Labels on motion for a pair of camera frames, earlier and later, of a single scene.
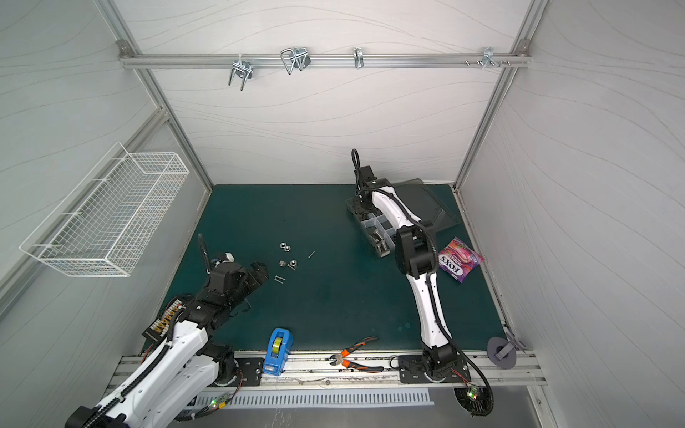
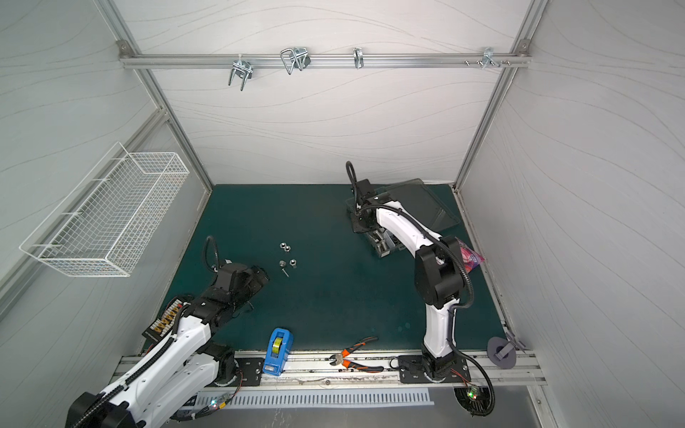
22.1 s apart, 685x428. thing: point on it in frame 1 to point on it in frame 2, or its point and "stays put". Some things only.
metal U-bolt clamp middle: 298,57 stays put
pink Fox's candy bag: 459,260 stays put
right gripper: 369,215 to 375,235
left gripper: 255,282 stays put
